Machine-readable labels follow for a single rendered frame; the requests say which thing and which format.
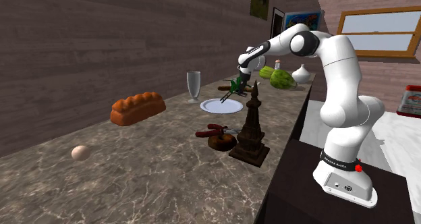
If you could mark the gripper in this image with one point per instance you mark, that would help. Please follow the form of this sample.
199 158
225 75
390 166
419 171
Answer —
244 76

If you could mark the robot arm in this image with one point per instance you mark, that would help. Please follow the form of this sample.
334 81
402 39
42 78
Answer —
342 85

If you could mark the green toy with dark ladder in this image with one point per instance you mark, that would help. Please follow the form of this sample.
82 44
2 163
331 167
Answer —
234 85

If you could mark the small green melon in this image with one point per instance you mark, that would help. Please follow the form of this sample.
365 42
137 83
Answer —
266 72

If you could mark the brown wooden rolling pin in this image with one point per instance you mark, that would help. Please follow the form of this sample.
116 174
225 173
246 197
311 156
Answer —
225 88

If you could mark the small clear bottle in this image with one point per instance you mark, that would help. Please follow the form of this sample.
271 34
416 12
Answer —
277 64

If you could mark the large green melon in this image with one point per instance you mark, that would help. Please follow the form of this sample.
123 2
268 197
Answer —
282 79

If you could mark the white plate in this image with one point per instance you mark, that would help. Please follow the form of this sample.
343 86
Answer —
217 107

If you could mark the clear tall glass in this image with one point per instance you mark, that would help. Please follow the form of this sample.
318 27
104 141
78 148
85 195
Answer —
193 83

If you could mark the brown tower figure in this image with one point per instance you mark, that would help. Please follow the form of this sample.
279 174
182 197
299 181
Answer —
251 131

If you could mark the white vase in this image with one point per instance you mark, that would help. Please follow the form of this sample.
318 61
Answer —
301 74

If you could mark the brown doughnut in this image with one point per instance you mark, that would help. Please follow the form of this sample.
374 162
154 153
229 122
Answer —
217 144

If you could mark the brown bread loaf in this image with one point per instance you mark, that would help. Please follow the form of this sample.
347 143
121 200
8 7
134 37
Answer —
138 109

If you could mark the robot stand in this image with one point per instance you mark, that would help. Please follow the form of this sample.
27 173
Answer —
296 190

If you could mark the wooden-framed window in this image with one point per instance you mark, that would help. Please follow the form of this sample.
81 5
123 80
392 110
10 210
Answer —
378 31

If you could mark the red and white box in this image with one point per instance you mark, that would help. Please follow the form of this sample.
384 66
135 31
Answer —
410 101

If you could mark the beige egg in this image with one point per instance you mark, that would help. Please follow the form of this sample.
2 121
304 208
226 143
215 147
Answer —
80 153

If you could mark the black-framed wall picture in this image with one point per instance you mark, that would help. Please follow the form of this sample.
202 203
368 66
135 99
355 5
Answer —
277 23

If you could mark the green wall picture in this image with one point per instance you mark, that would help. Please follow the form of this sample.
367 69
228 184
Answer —
260 3

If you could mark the blue wall picture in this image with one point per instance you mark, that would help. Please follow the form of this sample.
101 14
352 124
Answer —
301 20

